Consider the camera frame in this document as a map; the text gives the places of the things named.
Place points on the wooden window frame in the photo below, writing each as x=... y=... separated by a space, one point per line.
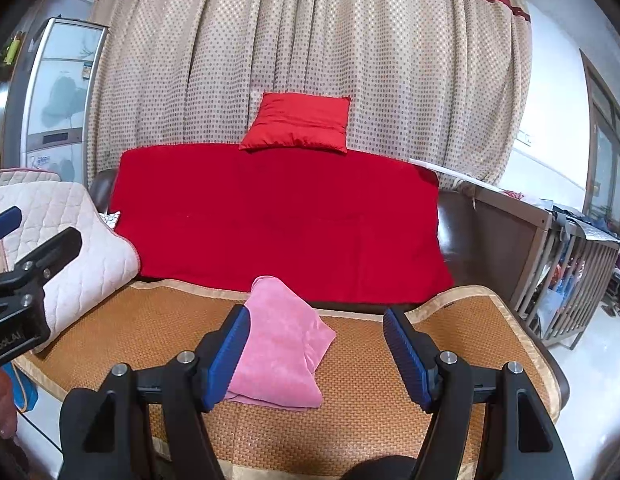
x=597 y=110

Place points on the yellow-green bottle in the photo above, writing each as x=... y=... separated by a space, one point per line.
x=12 y=50

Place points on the red cushion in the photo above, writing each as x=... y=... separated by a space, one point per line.
x=300 y=122

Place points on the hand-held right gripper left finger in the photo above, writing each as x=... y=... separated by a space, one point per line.
x=229 y=360

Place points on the blue and yellow container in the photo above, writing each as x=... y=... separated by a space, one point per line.
x=22 y=390

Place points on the white quilted pad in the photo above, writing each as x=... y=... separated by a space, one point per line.
x=79 y=260

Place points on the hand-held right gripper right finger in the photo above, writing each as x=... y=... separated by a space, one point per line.
x=405 y=360

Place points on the small patterned cloth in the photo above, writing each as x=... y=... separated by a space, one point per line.
x=109 y=220

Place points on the grey patterned cloth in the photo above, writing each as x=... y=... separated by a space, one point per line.
x=585 y=227

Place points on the white board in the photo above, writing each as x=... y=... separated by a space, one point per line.
x=440 y=167

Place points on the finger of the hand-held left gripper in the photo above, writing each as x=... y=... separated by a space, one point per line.
x=54 y=250
x=4 y=225

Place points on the beige dotted curtain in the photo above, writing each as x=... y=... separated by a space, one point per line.
x=290 y=35

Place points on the wooden crib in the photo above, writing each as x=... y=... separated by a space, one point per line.
x=515 y=240

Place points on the silver floral refrigerator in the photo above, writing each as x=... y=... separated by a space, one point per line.
x=59 y=110

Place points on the red blanket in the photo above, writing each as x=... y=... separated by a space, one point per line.
x=280 y=220

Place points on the woven bamboo mat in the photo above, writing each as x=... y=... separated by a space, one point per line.
x=365 y=385

